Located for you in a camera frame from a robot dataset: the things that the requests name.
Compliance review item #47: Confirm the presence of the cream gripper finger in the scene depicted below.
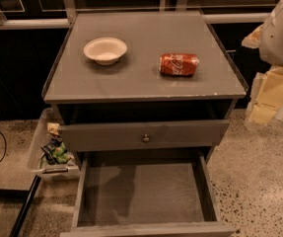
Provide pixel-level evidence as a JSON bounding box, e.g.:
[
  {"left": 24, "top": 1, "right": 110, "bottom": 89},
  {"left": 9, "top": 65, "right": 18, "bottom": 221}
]
[
  {"left": 246, "top": 66, "right": 283, "bottom": 125},
  {"left": 242, "top": 25, "right": 262, "bottom": 48}
]

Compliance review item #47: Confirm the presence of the red coke can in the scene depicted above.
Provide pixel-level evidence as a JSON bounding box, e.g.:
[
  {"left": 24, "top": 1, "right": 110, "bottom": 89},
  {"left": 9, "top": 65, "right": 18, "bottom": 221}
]
[{"left": 159, "top": 53, "right": 199, "bottom": 77}]

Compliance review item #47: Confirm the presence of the grey drawer cabinet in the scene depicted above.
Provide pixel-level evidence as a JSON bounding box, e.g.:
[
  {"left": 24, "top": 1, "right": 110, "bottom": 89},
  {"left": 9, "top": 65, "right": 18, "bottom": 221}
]
[{"left": 41, "top": 11, "right": 249, "bottom": 237}]

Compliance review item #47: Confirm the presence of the brass drawer knob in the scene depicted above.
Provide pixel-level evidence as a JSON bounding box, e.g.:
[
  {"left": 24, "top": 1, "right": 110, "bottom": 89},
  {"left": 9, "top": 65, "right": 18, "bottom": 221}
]
[{"left": 142, "top": 134, "right": 150, "bottom": 143}]

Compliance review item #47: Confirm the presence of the closed grey top drawer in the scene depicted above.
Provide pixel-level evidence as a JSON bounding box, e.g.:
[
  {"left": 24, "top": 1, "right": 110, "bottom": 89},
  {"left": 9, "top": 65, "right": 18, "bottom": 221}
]
[{"left": 58, "top": 119, "right": 229, "bottom": 152}]

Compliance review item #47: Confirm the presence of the open grey middle drawer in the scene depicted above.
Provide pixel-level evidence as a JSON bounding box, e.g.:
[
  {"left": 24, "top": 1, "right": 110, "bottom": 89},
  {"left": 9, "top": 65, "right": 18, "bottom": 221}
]
[{"left": 60, "top": 149, "right": 234, "bottom": 237}]

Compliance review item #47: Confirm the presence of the white paper bowl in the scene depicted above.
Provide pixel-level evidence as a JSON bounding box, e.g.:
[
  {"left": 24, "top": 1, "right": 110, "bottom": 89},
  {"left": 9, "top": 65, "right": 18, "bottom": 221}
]
[{"left": 83, "top": 38, "right": 127, "bottom": 65}]

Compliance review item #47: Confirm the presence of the tan crumpled snack bag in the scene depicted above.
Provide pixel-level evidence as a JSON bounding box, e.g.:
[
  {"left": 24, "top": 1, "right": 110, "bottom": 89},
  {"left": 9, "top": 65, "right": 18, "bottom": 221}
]
[{"left": 47, "top": 122, "right": 59, "bottom": 136}]

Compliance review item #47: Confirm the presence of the green snack bag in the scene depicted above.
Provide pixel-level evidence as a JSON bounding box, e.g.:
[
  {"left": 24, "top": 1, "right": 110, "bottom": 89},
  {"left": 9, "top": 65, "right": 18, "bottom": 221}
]
[{"left": 41, "top": 138, "right": 71, "bottom": 165}]

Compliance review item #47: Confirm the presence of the clear plastic storage bin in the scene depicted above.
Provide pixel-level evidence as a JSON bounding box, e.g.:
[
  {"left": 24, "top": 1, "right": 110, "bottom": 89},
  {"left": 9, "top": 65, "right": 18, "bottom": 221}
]
[{"left": 27, "top": 108, "right": 80, "bottom": 182}]

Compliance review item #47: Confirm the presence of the black floor frame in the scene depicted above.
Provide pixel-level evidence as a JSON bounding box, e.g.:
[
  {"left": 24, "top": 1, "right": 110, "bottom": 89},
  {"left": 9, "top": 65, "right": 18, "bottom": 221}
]
[{"left": 0, "top": 175, "right": 41, "bottom": 237}]

